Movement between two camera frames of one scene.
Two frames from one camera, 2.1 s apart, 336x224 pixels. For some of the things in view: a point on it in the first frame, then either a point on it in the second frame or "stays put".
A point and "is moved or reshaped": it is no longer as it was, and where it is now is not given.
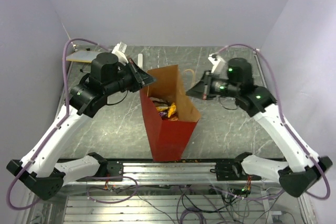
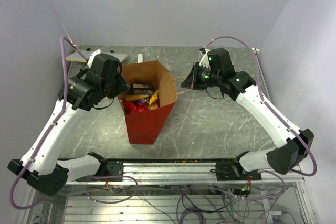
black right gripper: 200,89 → 192,82
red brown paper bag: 169,116 is moved or reshaped
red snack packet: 173,118 → 130,108
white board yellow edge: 85,56 stays put
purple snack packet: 161,114 → 144,101
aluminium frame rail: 172,172 stays put
